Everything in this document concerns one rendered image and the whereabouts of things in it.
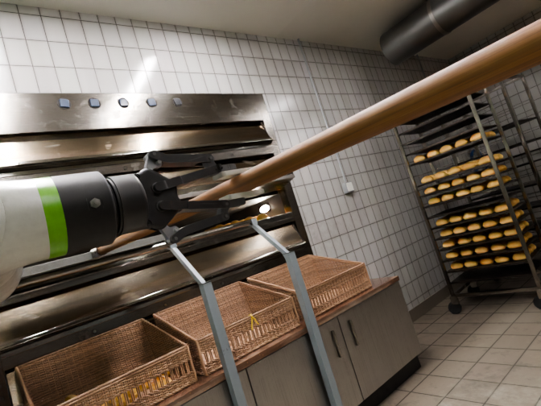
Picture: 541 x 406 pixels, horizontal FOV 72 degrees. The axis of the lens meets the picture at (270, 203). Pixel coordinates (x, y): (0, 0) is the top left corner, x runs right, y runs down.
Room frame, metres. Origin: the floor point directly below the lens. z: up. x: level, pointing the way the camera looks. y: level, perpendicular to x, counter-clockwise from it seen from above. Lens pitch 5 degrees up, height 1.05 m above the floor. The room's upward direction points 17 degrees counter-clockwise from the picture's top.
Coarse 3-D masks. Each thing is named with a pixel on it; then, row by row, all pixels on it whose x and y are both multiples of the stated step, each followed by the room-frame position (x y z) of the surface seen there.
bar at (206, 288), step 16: (240, 224) 1.97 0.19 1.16; (256, 224) 2.02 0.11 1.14; (192, 240) 1.80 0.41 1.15; (272, 240) 1.93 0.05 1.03; (112, 256) 1.56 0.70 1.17; (128, 256) 1.60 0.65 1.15; (176, 256) 1.69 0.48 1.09; (288, 256) 1.84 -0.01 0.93; (48, 272) 1.41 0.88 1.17; (64, 272) 1.44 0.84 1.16; (192, 272) 1.61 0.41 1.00; (16, 288) 1.35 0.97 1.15; (208, 288) 1.55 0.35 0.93; (304, 288) 1.86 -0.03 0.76; (208, 304) 1.54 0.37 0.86; (304, 304) 1.84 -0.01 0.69; (304, 320) 1.87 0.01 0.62; (224, 336) 1.55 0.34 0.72; (320, 336) 1.86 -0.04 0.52; (224, 352) 1.54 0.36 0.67; (320, 352) 1.84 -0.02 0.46; (224, 368) 1.56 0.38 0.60; (320, 368) 1.86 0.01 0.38; (240, 384) 1.56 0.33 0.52; (336, 384) 1.86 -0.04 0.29; (240, 400) 1.55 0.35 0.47; (336, 400) 1.84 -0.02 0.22
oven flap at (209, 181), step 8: (232, 160) 2.51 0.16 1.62; (240, 160) 2.55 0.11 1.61; (248, 160) 2.59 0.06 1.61; (256, 160) 2.63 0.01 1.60; (264, 160) 2.67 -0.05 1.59; (168, 168) 2.22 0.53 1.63; (176, 168) 2.25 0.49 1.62; (184, 168) 2.28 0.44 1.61; (192, 168) 2.31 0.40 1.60; (200, 168) 2.34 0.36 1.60; (104, 176) 1.98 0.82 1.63; (168, 176) 2.19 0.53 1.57; (192, 184) 2.24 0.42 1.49; (200, 184) 2.27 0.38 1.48; (208, 184) 2.27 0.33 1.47; (216, 184) 2.30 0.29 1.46
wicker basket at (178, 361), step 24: (96, 336) 1.78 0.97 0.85; (120, 336) 1.83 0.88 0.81; (144, 336) 1.90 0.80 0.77; (168, 336) 1.68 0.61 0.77; (48, 360) 1.64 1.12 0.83; (72, 360) 1.69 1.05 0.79; (96, 360) 1.74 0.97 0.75; (120, 360) 1.79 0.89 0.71; (144, 360) 1.85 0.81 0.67; (168, 360) 1.51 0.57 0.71; (24, 384) 1.42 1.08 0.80; (48, 384) 1.61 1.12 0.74; (72, 384) 1.66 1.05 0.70; (96, 384) 1.70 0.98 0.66; (120, 384) 1.39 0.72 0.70; (144, 384) 1.44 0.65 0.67; (168, 384) 1.49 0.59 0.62
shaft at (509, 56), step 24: (504, 48) 0.28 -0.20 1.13; (528, 48) 0.26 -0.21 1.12; (456, 72) 0.30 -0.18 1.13; (480, 72) 0.29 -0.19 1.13; (504, 72) 0.28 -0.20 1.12; (408, 96) 0.34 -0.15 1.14; (432, 96) 0.32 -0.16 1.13; (456, 96) 0.32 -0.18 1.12; (360, 120) 0.38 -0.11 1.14; (384, 120) 0.36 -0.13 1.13; (408, 120) 0.36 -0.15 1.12; (312, 144) 0.44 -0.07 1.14; (336, 144) 0.42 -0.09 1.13; (264, 168) 0.52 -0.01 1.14; (288, 168) 0.49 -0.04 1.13; (216, 192) 0.63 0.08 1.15; (240, 192) 0.58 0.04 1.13; (120, 240) 1.08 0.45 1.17
